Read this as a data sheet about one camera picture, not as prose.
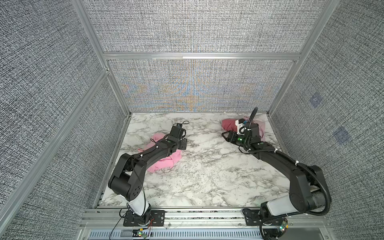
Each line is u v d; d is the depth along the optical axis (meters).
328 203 0.40
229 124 1.04
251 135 0.68
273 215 0.62
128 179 0.46
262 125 1.07
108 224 0.75
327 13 0.72
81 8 0.70
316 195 0.43
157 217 0.73
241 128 0.78
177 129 0.72
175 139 0.71
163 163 0.90
